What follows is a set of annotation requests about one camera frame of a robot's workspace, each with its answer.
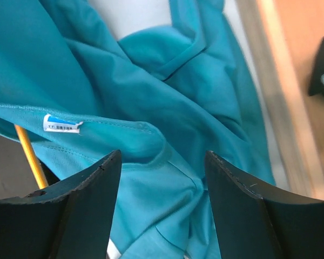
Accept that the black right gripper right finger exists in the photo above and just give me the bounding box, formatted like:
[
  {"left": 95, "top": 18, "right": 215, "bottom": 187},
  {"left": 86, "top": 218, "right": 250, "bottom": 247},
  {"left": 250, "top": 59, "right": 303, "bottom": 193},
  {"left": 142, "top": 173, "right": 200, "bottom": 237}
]
[{"left": 205, "top": 151, "right": 324, "bottom": 258}]

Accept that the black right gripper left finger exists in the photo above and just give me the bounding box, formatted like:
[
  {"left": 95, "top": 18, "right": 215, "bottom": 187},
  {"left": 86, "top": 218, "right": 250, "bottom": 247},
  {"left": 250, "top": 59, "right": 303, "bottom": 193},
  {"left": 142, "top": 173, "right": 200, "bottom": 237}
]
[{"left": 0, "top": 150, "right": 122, "bottom": 258}]

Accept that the yellow plastic hanger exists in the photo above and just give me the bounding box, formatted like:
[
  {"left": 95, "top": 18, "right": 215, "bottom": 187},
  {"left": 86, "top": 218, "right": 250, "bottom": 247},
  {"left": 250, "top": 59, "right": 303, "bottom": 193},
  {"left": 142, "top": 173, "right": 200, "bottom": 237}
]
[{"left": 15, "top": 125, "right": 48, "bottom": 189}]

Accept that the teal blue t shirt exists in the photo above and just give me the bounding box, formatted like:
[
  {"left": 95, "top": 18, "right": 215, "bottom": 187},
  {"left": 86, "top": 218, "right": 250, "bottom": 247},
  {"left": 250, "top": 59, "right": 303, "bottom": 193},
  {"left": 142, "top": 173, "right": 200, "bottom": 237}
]
[{"left": 0, "top": 1, "right": 274, "bottom": 258}]

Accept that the black t shirt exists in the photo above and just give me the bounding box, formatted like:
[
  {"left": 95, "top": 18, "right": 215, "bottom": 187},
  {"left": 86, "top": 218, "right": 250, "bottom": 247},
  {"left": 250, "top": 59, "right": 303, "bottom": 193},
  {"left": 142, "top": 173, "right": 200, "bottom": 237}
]
[{"left": 308, "top": 37, "right": 324, "bottom": 96}]

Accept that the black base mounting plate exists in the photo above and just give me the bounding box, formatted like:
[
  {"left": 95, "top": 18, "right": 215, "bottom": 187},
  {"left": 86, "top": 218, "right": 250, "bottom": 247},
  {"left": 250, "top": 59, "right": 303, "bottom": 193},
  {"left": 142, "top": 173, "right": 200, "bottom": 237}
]
[{"left": 0, "top": 136, "right": 38, "bottom": 199}]

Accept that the wooden clothes rack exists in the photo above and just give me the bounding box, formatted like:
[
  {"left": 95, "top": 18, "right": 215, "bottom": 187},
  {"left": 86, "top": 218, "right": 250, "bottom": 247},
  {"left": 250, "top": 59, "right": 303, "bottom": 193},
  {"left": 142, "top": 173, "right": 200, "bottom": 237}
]
[{"left": 237, "top": 1, "right": 324, "bottom": 200}]

